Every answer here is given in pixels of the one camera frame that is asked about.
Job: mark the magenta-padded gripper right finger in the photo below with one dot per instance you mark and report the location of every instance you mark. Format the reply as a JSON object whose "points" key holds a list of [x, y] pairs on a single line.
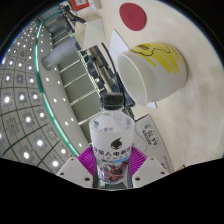
{"points": [[138, 160]]}

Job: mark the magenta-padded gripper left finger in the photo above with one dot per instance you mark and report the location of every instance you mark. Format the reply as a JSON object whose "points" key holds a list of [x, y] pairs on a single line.
{"points": [[85, 160]]}

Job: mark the clear bottle with white label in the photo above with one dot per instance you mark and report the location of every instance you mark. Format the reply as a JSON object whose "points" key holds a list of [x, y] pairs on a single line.
{"points": [[111, 133]]}

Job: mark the group of ceiling lights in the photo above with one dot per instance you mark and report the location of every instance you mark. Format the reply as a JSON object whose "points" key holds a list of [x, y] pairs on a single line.
{"points": [[26, 100]]}

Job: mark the white mug with yellow print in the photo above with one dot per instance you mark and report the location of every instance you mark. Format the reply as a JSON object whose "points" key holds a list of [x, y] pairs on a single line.
{"points": [[160, 76]]}

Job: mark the row of black office chairs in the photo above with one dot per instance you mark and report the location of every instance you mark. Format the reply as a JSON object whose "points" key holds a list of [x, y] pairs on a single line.
{"points": [[96, 68]]}

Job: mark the long curved conference desk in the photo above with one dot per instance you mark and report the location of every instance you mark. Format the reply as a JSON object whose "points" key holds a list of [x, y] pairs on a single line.
{"points": [[80, 40]]}

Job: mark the black clip in white box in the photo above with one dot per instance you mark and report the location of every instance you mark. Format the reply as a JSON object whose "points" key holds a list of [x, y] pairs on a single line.
{"points": [[78, 19]]}

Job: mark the flat round red coaster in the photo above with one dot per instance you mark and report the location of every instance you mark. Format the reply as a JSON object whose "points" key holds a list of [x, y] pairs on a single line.
{"points": [[132, 16]]}

